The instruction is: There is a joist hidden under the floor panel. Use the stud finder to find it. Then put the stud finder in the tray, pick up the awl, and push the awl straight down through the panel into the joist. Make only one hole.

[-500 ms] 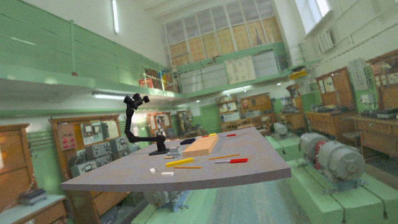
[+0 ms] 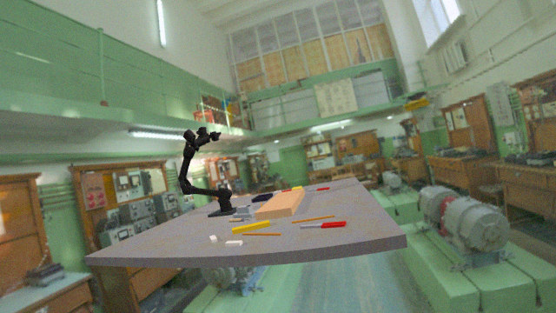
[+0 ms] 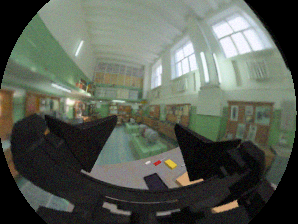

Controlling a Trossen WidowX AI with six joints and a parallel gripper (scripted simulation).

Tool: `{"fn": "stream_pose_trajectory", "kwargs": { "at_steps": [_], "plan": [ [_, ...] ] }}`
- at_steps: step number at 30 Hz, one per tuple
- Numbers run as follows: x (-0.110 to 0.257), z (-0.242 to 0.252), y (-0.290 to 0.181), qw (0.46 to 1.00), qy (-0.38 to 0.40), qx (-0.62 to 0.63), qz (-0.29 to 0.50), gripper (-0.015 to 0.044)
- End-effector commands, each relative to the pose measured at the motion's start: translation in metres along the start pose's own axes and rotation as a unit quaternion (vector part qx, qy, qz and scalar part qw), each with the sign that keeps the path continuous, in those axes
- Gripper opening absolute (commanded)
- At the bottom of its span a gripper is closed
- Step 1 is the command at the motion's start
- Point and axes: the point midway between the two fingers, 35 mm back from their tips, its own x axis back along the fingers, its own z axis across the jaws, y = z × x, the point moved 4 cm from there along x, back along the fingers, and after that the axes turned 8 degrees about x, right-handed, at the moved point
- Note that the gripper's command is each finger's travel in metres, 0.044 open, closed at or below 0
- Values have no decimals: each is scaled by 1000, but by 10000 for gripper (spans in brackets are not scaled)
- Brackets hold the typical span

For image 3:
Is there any yellow cube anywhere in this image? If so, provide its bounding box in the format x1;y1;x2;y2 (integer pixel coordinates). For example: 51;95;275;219
164;160;177;169

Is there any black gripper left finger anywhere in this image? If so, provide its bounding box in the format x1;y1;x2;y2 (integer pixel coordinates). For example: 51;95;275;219
44;115;117;173

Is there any tan floor panel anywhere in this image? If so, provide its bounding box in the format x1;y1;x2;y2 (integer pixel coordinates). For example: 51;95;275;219
176;172;238;213

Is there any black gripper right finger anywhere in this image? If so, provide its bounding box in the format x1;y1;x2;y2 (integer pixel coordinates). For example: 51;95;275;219
174;123;242;183

